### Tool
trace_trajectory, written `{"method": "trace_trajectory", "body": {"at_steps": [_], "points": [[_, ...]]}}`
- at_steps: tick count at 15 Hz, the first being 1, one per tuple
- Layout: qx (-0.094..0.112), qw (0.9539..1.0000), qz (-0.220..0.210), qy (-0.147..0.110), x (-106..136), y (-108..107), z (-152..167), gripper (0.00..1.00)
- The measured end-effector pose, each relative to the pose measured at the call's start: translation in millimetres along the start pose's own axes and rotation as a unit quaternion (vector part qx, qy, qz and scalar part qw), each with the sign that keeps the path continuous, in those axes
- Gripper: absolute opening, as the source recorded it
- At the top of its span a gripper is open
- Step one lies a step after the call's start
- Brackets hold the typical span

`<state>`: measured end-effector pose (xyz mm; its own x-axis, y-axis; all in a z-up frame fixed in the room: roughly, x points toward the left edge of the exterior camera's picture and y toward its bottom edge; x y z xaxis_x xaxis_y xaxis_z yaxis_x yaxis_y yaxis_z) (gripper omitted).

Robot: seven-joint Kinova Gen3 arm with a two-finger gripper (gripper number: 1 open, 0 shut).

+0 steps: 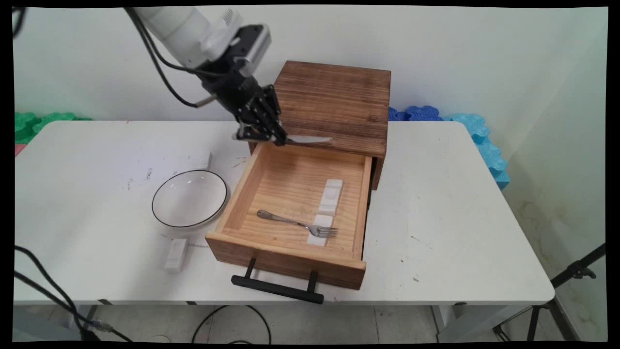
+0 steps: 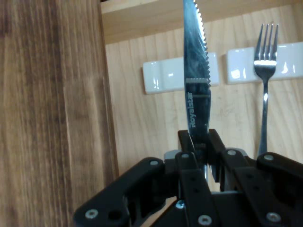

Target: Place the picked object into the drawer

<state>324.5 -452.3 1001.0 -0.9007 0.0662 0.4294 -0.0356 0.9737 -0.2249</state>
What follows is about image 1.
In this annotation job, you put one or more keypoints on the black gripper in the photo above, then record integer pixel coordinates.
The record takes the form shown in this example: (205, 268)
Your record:
(232, 89)

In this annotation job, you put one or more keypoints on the silver table knife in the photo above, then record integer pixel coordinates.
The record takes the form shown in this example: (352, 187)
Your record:
(310, 139)

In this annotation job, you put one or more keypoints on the white ceramic cutlery rest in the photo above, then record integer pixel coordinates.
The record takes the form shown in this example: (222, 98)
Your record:
(317, 238)
(176, 254)
(331, 196)
(208, 160)

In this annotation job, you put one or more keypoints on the dark brown wooden cabinet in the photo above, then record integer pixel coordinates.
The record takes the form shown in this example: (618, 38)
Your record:
(334, 102)

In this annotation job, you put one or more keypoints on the light wooden drawer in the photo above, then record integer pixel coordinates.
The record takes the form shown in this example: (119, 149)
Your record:
(286, 189)

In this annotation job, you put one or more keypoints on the silver metal fork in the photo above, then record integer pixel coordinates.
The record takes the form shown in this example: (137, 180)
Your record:
(286, 220)

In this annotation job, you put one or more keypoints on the white plate with black rim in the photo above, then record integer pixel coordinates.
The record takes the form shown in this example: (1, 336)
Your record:
(189, 198)

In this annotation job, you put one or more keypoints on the dark blue foam mat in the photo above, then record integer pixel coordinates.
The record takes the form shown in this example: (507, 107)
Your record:
(416, 113)

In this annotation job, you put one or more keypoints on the cyan foam mat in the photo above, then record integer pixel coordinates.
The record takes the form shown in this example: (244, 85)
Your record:
(484, 140)

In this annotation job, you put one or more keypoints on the green foam mat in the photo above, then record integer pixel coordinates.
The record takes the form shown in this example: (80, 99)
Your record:
(34, 123)

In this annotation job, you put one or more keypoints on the white table leg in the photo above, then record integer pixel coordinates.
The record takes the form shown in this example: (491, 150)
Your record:
(465, 322)
(43, 325)

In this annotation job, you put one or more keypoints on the black tripod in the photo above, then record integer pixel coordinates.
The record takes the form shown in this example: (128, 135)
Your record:
(576, 271)

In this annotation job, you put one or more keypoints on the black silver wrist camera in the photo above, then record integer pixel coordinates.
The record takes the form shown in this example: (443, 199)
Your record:
(254, 46)

